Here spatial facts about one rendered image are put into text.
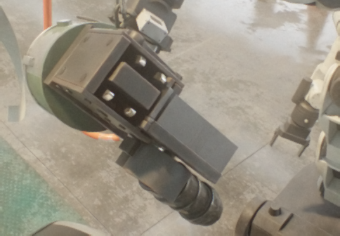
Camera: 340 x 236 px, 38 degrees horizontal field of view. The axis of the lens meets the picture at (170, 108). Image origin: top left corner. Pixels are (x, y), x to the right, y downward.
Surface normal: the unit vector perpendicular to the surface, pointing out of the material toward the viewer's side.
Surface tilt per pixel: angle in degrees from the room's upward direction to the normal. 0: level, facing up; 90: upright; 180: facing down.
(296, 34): 0
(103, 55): 43
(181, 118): 65
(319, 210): 0
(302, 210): 0
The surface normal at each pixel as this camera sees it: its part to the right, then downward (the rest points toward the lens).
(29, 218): 0.00, -0.77
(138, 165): -0.40, -0.44
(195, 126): 0.47, 0.16
